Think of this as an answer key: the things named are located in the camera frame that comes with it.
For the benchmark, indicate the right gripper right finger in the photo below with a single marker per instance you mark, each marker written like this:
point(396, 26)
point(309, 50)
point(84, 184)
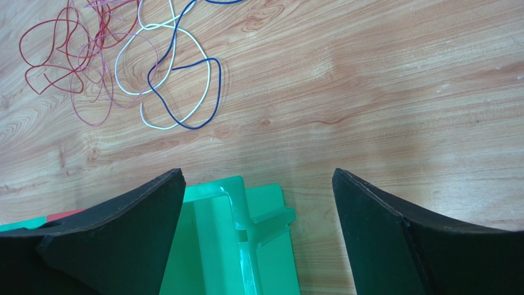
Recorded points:
point(397, 247)

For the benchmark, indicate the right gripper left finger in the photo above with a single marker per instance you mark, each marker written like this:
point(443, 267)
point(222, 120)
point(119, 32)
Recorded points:
point(120, 246)

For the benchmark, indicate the red plastic bin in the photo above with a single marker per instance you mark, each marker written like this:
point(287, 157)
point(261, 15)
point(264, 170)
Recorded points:
point(57, 216)

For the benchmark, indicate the left green plastic bin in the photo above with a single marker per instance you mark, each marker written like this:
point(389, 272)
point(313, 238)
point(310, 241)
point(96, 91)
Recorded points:
point(26, 224)

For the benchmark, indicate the green plastic bin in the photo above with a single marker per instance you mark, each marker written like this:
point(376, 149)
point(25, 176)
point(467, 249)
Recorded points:
point(26, 224)
point(231, 239)

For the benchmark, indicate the right green plastic bin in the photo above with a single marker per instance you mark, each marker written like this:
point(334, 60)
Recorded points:
point(231, 239)

